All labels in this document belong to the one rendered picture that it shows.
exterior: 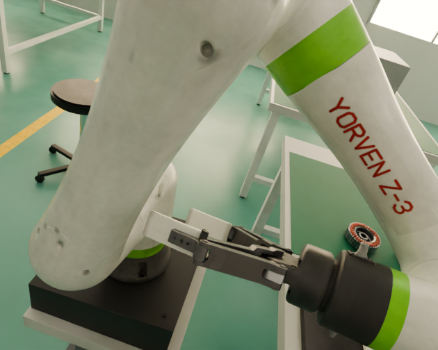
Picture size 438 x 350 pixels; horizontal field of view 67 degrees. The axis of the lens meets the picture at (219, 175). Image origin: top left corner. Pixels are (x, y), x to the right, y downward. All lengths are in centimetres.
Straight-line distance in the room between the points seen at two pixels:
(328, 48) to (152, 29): 20
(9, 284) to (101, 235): 138
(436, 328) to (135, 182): 33
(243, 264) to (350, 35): 26
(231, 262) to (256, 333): 141
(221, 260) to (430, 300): 22
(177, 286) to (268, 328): 111
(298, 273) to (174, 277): 40
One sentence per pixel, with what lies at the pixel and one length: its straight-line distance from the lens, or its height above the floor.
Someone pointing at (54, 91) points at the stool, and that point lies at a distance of 200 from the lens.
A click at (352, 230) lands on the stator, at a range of 120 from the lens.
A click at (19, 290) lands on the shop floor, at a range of 176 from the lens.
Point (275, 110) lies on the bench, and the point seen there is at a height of 72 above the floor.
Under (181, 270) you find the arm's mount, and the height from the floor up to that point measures 85.
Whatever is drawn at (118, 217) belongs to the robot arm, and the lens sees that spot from 40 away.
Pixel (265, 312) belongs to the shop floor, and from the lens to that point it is 183.
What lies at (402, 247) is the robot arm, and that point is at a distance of 50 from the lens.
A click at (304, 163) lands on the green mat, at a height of 75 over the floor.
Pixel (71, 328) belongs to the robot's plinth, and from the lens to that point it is 79.
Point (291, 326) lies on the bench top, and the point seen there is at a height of 75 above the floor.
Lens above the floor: 145
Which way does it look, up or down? 35 degrees down
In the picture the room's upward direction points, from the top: 18 degrees clockwise
